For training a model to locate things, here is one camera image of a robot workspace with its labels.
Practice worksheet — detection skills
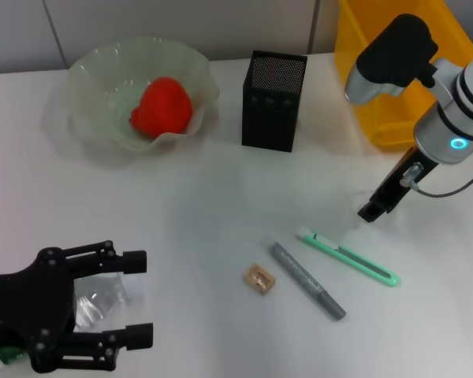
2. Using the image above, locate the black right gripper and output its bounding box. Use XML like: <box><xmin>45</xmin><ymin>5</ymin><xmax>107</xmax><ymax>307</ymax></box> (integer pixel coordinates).
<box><xmin>356</xmin><ymin>146</ymin><xmax>439</xmax><ymax>225</ymax></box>

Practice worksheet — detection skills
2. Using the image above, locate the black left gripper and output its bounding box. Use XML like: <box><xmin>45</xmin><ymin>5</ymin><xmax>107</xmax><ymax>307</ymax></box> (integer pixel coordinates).
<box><xmin>0</xmin><ymin>239</ymin><xmax>155</xmax><ymax>374</ymax></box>

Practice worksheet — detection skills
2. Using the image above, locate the clear green-label water bottle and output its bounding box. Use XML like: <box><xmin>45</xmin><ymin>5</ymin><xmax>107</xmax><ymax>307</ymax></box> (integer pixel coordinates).
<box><xmin>0</xmin><ymin>273</ymin><xmax>143</xmax><ymax>372</ymax></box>

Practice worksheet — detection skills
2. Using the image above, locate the mint green utility knife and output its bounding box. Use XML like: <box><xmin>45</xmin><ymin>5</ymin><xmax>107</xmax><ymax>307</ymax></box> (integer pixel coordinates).
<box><xmin>296</xmin><ymin>226</ymin><xmax>401</xmax><ymax>287</ymax></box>

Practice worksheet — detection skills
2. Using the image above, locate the red-orange fruit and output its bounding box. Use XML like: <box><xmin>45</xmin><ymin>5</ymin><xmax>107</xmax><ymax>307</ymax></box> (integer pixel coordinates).
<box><xmin>128</xmin><ymin>76</ymin><xmax>193</xmax><ymax>139</ymax></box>

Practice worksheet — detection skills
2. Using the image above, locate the grey marker pen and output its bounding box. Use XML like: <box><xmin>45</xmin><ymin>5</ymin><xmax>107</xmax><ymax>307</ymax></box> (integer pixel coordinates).
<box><xmin>266</xmin><ymin>235</ymin><xmax>347</xmax><ymax>322</ymax></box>

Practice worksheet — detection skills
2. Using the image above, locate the beige eraser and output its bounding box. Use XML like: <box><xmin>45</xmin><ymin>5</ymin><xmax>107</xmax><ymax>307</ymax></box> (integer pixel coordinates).
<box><xmin>242</xmin><ymin>264</ymin><xmax>277</xmax><ymax>296</ymax></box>

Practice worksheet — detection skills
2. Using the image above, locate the black mesh pen holder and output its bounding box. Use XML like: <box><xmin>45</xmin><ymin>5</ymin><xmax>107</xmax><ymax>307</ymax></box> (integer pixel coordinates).
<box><xmin>241</xmin><ymin>50</ymin><xmax>308</xmax><ymax>153</ymax></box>

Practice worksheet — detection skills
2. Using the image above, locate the pale green glass fruit bowl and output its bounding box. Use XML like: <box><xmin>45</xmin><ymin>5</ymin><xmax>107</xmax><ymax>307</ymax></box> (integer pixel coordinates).
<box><xmin>65</xmin><ymin>35</ymin><xmax>221</xmax><ymax>153</ymax></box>

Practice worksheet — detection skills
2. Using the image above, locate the yellow plastic bin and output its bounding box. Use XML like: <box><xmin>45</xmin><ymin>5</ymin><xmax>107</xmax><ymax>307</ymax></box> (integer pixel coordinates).
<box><xmin>333</xmin><ymin>0</ymin><xmax>473</xmax><ymax>150</ymax></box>

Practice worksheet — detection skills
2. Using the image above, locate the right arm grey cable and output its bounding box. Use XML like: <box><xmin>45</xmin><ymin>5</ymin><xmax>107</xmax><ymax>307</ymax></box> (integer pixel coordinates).
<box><xmin>400</xmin><ymin>161</ymin><xmax>473</xmax><ymax>198</ymax></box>

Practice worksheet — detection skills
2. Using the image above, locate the right wrist camera housing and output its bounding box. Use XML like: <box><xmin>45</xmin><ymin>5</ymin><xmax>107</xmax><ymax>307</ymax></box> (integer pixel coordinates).
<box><xmin>344</xmin><ymin>13</ymin><xmax>439</xmax><ymax>106</ymax></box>

